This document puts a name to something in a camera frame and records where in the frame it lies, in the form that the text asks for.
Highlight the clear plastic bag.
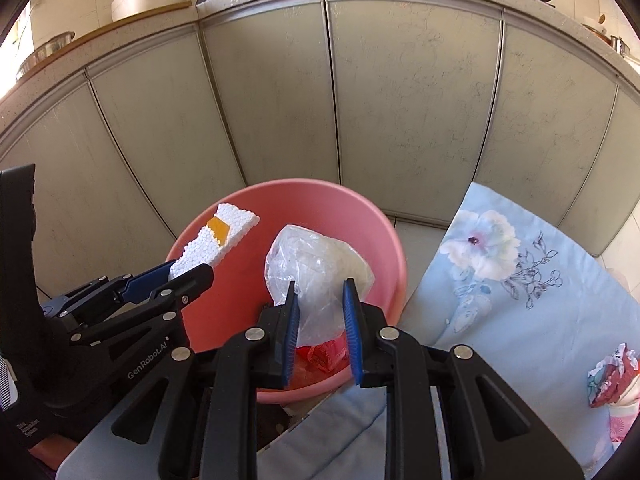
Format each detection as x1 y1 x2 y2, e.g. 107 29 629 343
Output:
265 224 375 347

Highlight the grey kitchen cabinet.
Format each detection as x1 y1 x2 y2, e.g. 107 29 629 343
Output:
1 0 639 298

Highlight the white foam piece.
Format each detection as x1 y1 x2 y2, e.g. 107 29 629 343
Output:
168 203 260 280

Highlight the person's left hand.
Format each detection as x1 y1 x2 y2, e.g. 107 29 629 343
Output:
28 434 77 470

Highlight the copper pot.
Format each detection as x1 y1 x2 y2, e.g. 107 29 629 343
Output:
582 13 613 47

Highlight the steel bowl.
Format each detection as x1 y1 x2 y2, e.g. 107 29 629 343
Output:
15 30 75 80

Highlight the crumpled red white wrapper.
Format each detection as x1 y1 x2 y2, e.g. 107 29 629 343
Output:
587 342 639 408

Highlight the small steel pot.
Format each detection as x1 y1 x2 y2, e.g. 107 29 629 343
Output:
611 36 631 58

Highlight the pink white floral packet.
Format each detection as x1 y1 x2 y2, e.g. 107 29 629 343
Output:
608 401 639 450

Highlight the red plastic snack bag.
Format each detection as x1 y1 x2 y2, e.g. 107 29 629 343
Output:
294 338 348 375

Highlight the pink plastic trash bucket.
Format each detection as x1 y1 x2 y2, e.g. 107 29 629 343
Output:
167 179 408 404

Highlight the light blue floral tablecloth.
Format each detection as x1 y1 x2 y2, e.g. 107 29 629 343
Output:
255 181 640 480

